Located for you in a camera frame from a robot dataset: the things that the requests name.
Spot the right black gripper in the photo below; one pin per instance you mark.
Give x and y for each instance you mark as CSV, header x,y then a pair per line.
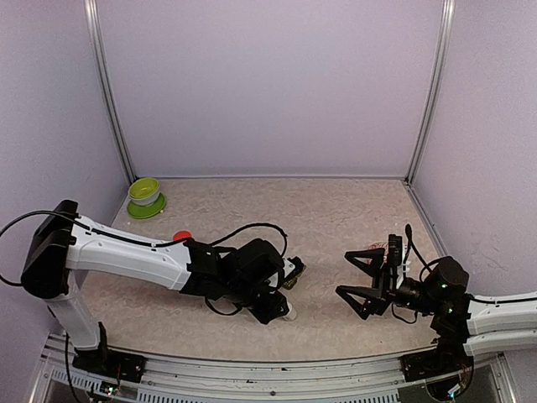
x,y
384,285

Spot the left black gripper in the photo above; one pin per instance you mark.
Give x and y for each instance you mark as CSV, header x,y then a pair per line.
x,y
268,314

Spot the orange pill bottle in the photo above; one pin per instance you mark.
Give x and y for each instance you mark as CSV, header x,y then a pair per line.
x,y
181,236

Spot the green weekly pill organizer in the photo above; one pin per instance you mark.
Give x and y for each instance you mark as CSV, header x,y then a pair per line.
x,y
290,284

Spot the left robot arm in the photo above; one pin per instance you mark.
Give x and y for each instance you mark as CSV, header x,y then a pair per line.
x,y
250,277

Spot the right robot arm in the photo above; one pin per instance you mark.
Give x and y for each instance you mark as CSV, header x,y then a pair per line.
x,y
475,324

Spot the red patterned bowl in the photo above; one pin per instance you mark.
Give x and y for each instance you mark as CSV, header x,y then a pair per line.
x,y
380,245

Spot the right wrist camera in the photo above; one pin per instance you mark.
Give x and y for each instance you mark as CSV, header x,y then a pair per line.
x,y
398,257

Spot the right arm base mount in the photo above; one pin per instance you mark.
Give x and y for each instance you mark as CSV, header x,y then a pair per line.
x,y
433,363

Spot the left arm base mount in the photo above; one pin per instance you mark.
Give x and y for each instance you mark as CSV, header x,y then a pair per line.
x,y
112,364

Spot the right aluminium frame post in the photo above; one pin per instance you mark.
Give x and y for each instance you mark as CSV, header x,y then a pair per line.
x,y
439,61

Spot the aluminium frame post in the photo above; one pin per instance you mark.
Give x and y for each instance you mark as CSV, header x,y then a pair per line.
x,y
439,61
98,48

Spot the left aluminium frame post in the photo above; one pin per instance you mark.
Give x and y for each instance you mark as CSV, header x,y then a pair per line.
x,y
98,48

